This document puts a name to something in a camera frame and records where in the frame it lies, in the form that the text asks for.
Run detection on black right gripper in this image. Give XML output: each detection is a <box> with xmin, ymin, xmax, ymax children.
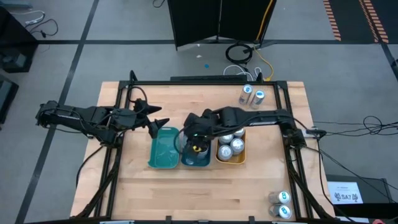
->
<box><xmin>182</xmin><ymin>108</ymin><xmax>218</xmax><ymax>158</ymax></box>

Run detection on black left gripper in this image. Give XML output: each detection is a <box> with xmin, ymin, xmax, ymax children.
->
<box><xmin>118</xmin><ymin>98</ymin><xmax>170</xmax><ymax>139</ymax></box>

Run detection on silver cans pair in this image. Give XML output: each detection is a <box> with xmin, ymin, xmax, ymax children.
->
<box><xmin>218</xmin><ymin>133</ymin><xmax>234</xmax><ymax>145</ymax></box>

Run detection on dark blue-teal plastic bin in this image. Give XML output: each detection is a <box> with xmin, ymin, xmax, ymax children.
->
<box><xmin>180</xmin><ymin>132</ymin><xmax>213</xmax><ymax>167</ymax></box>

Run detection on light teal plastic bin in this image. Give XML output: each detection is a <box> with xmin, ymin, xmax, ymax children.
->
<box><xmin>147</xmin><ymin>126</ymin><xmax>182</xmax><ymax>170</ymax></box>

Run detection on yellow plastic bin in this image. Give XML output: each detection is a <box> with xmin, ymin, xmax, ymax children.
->
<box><xmin>215</xmin><ymin>127</ymin><xmax>248</xmax><ymax>165</ymax></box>

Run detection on slim blue-silver Red Bull can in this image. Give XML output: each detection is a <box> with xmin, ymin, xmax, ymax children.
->
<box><xmin>269</xmin><ymin>203</ymin><xmax>293</xmax><ymax>220</ymax></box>
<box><xmin>249</xmin><ymin>90</ymin><xmax>266</xmax><ymax>110</ymax></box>
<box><xmin>238</xmin><ymin>84</ymin><xmax>254</xmax><ymax>106</ymax></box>

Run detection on white-top cans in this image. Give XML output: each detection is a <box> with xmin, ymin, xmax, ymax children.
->
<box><xmin>267</xmin><ymin>190</ymin><xmax>292</xmax><ymax>205</ymax></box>

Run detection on black flat bar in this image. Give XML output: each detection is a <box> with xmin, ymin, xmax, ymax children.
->
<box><xmin>170</xmin><ymin>75</ymin><xmax>249</xmax><ymax>83</ymax></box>

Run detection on black folding partition screen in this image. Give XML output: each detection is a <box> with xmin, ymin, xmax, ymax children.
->
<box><xmin>167</xmin><ymin>0</ymin><xmax>277</xmax><ymax>50</ymax></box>

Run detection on black equipment case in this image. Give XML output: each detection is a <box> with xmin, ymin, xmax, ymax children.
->
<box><xmin>0</xmin><ymin>75</ymin><xmax>19</xmax><ymax>124</ymax></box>

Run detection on black cabinet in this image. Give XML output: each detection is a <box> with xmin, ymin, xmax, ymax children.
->
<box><xmin>0</xmin><ymin>6</ymin><xmax>39</xmax><ymax>74</ymax></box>

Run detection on white SA7 label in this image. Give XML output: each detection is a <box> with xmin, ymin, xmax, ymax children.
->
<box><xmin>327</xmin><ymin>181</ymin><xmax>364</xmax><ymax>205</ymax></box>

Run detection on black orange-striped floor mat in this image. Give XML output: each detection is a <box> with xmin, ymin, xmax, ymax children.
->
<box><xmin>322</xmin><ymin>0</ymin><xmax>398</xmax><ymax>44</ymax></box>

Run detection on black box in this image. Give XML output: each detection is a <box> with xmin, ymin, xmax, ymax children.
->
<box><xmin>325</xmin><ymin>174</ymin><xmax>398</xmax><ymax>219</ymax></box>

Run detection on black metal table frame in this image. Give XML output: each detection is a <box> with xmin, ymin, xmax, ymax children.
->
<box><xmin>70</xmin><ymin>70</ymin><xmax>340</xmax><ymax>222</ymax></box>

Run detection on coiled black cable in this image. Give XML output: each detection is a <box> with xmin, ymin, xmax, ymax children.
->
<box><xmin>224</xmin><ymin>42</ymin><xmax>253</xmax><ymax>65</ymax></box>

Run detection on yellow cable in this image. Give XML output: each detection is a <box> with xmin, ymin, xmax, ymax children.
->
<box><xmin>253</xmin><ymin>0</ymin><xmax>275</xmax><ymax>82</ymax></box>

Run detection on black cable with plug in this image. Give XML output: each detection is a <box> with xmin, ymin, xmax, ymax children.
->
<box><xmin>25</xmin><ymin>18</ymin><xmax>59</xmax><ymax>40</ymax></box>

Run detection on long black cable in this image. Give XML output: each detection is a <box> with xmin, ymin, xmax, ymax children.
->
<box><xmin>310</xmin><ymin>148</ymin><xmax>398</xmax><ymax>191</ymax></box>

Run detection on white cable with adapter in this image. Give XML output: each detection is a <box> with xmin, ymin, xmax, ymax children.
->
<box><xmin>11</xmin><ymin>10</ymin><xmax>46</xmax><ymax>26</ymax></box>

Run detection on looped black cable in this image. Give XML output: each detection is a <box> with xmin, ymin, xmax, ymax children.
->
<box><xmin>310</xmin><ymin>115</ymin><xmax>398</xmax><ymax>160</ymax></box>

